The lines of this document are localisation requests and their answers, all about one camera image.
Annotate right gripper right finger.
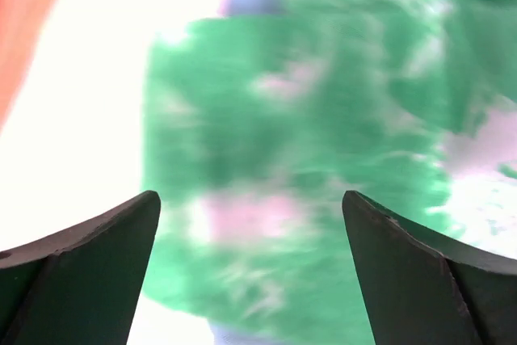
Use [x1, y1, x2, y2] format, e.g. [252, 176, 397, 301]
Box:
[342, 191, 516, 345]

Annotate wooden clothes rack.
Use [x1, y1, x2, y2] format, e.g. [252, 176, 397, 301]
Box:
[1, 0, 56, 123]

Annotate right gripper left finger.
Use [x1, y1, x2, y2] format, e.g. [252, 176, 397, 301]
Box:
[1, 191, 161, 345]

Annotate green tie-dye trousers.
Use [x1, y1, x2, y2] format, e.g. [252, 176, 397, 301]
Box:
[142, 0, 516, 344]

